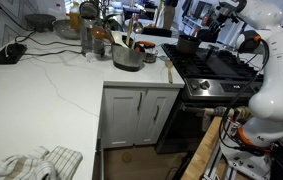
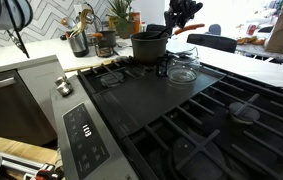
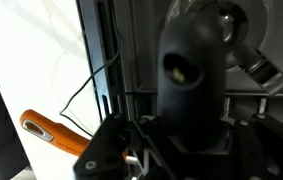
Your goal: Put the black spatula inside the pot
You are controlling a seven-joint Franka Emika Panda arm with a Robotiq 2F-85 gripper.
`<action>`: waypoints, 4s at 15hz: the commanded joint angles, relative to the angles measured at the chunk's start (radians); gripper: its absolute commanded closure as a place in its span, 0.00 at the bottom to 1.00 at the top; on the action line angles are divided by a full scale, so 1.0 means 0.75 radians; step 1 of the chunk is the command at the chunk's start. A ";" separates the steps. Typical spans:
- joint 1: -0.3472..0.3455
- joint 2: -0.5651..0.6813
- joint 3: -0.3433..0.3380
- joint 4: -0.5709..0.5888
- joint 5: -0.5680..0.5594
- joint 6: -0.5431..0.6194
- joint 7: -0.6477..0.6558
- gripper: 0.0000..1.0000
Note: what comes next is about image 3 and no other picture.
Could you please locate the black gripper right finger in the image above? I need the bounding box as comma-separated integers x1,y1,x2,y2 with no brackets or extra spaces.
243,112,283,180

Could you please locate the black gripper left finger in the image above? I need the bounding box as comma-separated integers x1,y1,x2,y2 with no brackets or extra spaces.
73,113,129,180

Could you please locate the black slotted spatula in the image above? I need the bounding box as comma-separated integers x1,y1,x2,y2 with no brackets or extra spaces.
156,12,229,152

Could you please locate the black gas stove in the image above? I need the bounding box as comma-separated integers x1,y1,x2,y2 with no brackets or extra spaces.
75,0,283,180

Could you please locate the dark pot with orange handle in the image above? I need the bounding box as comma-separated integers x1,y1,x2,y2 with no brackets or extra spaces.
18,108,141,167

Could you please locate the black cable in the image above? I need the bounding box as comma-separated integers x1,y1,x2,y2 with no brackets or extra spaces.
58,31,122,140

